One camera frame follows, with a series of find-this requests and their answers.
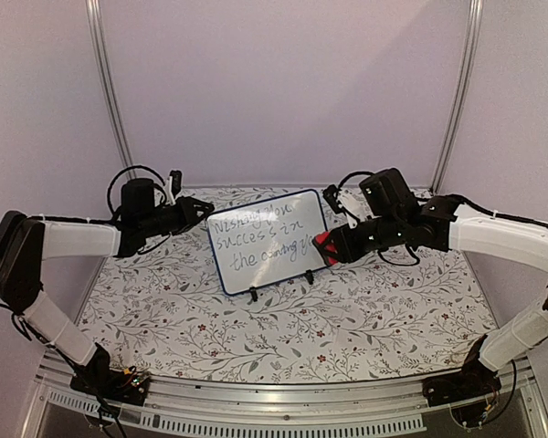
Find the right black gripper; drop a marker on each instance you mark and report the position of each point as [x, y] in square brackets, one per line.
[347, 251]

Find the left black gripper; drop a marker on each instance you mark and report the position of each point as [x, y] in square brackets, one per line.
[188, 210]

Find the red whiteboard eraser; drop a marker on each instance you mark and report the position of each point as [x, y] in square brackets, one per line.
[323, 243]

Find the small blue-framed whiteboard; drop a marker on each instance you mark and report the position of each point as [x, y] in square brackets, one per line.
[262, 243]

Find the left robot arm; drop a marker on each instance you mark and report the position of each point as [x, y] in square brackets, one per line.
[151, 210]

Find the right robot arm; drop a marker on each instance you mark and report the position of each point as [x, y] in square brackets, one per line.
[444, 223]

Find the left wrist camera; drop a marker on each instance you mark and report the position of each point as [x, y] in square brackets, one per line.
[173, 186]

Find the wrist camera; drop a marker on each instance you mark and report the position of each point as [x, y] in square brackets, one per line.
[342, 201]
[173, 186]

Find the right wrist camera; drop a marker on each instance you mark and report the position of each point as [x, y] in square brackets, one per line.
[342, 201]

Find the front aluminium rail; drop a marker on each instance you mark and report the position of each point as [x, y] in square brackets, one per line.
[185, 408]

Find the left aluminium frame post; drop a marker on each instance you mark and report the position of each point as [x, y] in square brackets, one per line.
[97, 36]

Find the aluminium frame post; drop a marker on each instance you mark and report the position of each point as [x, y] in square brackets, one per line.
[467, 60]
[97, 36]

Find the right aluminium frame post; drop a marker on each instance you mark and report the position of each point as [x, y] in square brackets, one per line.
[467, 60]

